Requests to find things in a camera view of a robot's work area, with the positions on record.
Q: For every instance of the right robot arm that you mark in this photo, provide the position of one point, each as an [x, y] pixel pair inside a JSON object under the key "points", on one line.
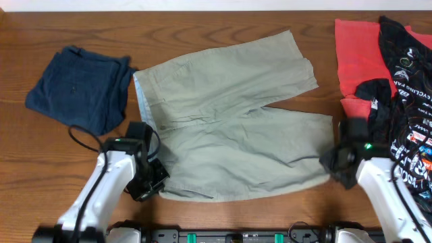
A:
{"points": [[369, 166]]}

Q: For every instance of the folded navy blue garment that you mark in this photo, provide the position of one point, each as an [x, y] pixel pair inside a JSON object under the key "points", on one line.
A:
{"points": [[83, 88]]}

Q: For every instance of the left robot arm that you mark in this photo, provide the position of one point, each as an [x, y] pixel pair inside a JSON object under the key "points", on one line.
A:
{"points": [[122, 164]]}

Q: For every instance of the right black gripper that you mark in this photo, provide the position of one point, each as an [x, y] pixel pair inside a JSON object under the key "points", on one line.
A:
{"points": [[337, 166]]}

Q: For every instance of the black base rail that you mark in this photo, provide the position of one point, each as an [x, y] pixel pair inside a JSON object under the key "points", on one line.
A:
{"points": [[249, 236]]}

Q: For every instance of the red orange t-shirt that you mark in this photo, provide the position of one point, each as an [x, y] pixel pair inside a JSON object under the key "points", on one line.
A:
{"points": [[359, 60]]}

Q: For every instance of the black printed cycling jersey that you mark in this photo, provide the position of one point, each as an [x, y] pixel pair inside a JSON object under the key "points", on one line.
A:
{"points": [[403, 107]]}

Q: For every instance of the khaki green shorts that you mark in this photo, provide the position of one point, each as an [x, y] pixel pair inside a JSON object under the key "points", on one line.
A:
{"points": [[221, 137]]}

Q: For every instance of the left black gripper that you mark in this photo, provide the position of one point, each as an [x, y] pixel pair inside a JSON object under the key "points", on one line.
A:
{"points": [[148, 182]]}

